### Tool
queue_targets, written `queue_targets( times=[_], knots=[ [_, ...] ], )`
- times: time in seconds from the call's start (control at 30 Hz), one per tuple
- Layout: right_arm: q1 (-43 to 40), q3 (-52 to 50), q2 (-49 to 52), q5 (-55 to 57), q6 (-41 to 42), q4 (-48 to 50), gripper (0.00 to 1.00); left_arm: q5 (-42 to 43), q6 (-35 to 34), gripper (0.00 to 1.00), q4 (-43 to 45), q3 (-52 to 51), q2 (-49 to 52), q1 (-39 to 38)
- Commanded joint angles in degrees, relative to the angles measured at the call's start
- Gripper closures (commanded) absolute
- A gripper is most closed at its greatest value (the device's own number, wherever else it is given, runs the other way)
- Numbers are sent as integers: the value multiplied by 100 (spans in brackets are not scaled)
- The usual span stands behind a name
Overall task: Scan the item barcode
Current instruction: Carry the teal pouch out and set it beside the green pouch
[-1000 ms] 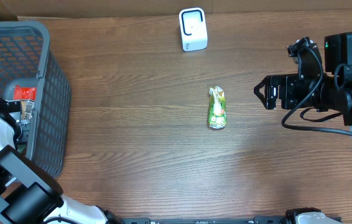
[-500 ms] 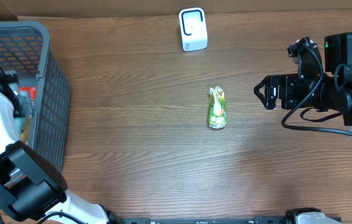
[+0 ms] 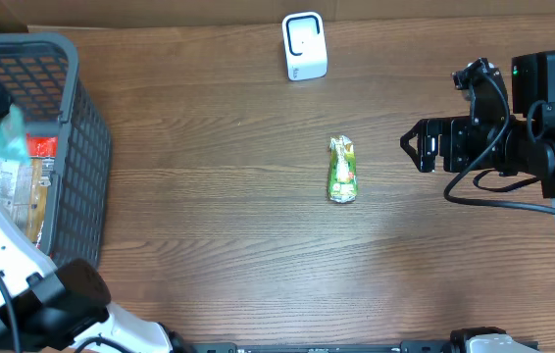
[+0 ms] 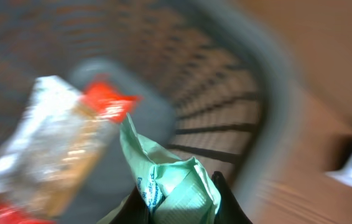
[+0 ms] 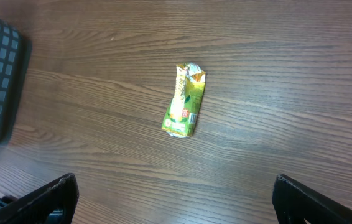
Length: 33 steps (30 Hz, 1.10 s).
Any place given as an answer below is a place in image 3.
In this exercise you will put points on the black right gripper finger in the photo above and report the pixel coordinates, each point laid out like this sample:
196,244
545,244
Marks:
420,131
423,156

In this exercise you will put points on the teal snack packet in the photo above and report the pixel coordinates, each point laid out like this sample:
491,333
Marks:
13,144

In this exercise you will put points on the orange spaghetti packet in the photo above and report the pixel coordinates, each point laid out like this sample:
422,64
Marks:
42,151

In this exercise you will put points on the green snack packet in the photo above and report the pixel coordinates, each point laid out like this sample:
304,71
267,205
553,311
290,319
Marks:
342,176

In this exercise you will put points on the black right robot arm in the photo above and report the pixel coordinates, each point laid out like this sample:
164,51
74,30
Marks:
508,130

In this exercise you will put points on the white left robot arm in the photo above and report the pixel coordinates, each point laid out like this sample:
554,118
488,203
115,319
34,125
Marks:
51,294

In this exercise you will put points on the white barcode scanner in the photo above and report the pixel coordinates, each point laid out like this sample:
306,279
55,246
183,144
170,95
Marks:
305,48

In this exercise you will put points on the grey plastic shopping basket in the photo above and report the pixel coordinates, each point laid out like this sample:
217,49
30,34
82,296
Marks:
41,72

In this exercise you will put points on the white printed packet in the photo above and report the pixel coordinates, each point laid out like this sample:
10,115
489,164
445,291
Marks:
15,190

